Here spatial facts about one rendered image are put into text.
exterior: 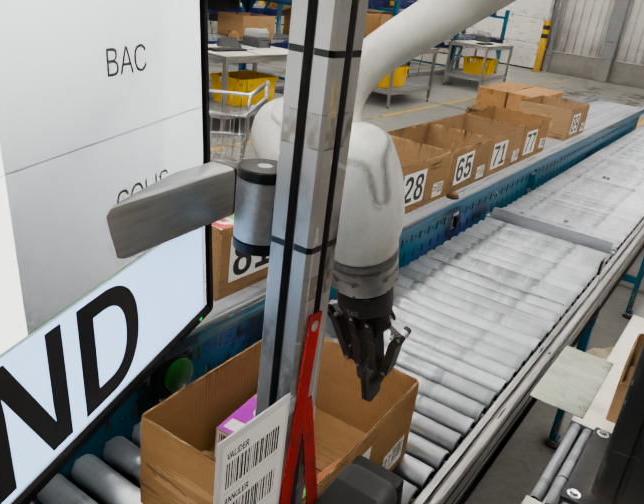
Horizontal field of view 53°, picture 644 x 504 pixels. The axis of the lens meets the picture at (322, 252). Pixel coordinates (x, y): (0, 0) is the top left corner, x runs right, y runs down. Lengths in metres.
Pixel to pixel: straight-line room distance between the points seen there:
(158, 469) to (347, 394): 0.40
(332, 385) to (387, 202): 0.64
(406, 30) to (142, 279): 0.46
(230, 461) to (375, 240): 0.33
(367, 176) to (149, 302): 0.28
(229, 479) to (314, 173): 0.24
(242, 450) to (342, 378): 0.77
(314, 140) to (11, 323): 0.23
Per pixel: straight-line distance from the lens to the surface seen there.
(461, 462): 1.31
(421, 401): 1.43
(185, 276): 0.57
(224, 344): 1.46
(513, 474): 2.54
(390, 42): 0.82
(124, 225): 0.46
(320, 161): 0.46
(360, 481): 0.70
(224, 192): 0.54
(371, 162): 0.69
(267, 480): 0.57
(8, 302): 0.38
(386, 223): 0.72
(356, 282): 0.78
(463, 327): 1.77
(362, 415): 1.28
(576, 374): 1.69
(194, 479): 1.01
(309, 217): 0.47
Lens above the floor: 1.56
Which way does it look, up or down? 23 degrees down
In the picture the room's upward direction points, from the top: 7 degrees clockwise
